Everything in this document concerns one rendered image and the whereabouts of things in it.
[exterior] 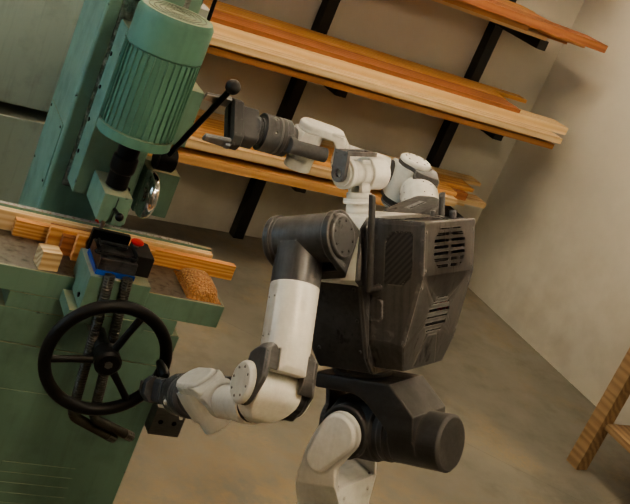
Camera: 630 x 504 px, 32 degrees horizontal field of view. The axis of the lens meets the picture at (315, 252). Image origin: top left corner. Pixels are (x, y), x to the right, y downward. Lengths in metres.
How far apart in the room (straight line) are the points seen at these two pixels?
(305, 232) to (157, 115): 0.63
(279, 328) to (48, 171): 1.04
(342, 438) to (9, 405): 0.86
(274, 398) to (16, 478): 1.02
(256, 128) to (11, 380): 0.80
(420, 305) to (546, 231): 4.07
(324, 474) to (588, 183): 3.93
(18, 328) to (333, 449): 0.79
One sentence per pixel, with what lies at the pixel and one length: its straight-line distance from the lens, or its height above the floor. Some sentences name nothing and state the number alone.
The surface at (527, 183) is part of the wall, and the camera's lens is 6.24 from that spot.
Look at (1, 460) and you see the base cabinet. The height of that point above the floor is 0.39.
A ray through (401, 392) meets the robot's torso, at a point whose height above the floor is 1.09.
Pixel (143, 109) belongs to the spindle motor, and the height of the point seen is 1.29.
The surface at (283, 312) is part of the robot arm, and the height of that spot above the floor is 1.22.
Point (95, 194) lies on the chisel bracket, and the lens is 2.61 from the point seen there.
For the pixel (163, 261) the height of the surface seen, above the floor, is 0.91.
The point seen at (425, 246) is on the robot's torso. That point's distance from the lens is 2.00.
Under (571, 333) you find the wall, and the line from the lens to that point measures 5.86.
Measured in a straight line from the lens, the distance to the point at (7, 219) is 2.60.
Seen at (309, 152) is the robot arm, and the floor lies 1.32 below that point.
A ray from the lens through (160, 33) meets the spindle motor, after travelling 2.40.
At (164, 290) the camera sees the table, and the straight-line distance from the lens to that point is 2.58.
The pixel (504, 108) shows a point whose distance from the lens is 5.59.
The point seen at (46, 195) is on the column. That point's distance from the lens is 2.77.
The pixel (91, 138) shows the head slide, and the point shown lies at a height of 1.14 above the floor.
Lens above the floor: 1.96
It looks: 19 degrees down
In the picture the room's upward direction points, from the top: 24 degrees clockwise
